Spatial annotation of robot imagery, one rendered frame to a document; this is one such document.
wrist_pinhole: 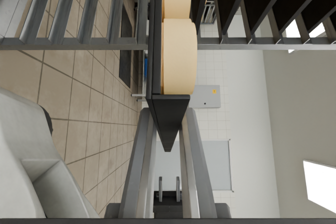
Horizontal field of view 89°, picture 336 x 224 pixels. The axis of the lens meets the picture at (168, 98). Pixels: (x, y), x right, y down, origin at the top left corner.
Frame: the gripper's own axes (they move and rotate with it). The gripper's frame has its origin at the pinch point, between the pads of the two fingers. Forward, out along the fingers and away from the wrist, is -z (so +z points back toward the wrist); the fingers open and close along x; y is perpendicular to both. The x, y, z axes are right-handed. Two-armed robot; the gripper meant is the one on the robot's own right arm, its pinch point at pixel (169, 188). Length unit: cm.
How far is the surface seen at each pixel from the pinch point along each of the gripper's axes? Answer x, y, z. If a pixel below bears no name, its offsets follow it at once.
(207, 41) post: 12.5, -16.1, -41.3
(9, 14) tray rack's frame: -54, -21, -51
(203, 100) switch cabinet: 78, -324, 42
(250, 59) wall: 199, -379, -47
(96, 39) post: -24, -17, -42
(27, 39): -46, -16, -42
